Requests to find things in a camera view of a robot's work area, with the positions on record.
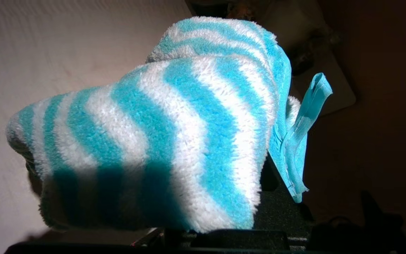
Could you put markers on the teal white striped cloth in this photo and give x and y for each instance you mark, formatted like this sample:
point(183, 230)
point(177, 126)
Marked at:
point(174, 134)

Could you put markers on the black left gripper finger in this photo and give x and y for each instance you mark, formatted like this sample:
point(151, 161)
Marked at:
point(280, 211)

